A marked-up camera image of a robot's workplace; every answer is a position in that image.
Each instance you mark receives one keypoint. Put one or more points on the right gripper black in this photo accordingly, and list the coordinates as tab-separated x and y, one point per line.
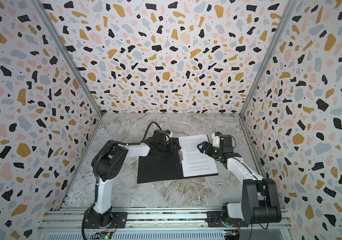
208	148

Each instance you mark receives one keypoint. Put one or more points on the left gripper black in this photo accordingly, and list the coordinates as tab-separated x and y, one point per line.
171	148

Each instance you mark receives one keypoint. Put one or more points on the orange black file folder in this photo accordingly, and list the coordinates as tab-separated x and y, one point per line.
153	168

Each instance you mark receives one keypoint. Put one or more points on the text page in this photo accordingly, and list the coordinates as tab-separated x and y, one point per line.
195	163

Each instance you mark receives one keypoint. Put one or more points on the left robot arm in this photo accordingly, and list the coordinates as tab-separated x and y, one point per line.
108	163

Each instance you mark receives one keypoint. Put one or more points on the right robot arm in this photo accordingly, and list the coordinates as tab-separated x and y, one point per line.
259	201

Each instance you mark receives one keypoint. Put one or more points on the metal folder clip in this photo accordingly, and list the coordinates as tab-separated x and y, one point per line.
180	154

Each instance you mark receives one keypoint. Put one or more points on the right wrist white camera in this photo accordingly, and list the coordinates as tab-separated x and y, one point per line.
216	139

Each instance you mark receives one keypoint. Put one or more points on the wrist white camera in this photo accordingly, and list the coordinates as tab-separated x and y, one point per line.
168	132
216	139

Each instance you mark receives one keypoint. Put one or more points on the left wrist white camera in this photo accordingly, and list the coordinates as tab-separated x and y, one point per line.
168	132

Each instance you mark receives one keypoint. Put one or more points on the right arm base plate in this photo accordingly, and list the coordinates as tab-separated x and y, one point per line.
219	219

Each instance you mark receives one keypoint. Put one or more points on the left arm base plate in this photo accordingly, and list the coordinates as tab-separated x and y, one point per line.
114	220

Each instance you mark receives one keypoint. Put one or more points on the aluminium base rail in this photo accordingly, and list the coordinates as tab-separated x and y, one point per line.
162	223

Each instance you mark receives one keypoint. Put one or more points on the aluminium corner post right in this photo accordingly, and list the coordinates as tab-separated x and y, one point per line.
270	51

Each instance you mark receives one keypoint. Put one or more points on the aluminium corner post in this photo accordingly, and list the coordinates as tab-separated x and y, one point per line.
43	15
270	51

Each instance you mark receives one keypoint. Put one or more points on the aluminium corner post left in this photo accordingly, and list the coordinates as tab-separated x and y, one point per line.
43	15

